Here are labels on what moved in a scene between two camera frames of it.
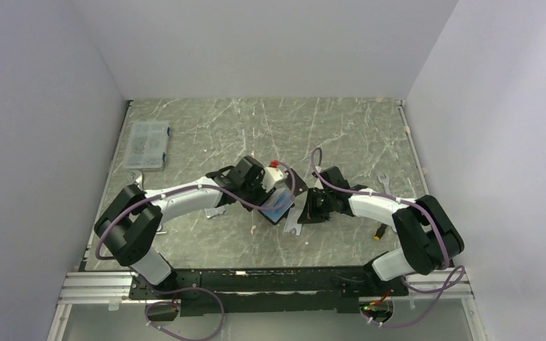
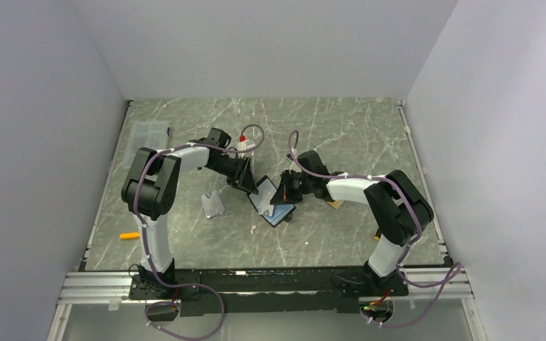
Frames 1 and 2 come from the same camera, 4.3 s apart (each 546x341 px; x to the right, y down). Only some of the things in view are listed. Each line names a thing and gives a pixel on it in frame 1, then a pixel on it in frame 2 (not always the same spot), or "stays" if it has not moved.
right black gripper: x=310 y=214 → x=284 y=194
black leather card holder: x=277 y=204 stays
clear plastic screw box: x=147 y=144 stays
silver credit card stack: x=213 y=212 stays
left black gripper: x=261 y=195 → x=243 y=177
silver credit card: x=291 y=224 → x=266 y=197
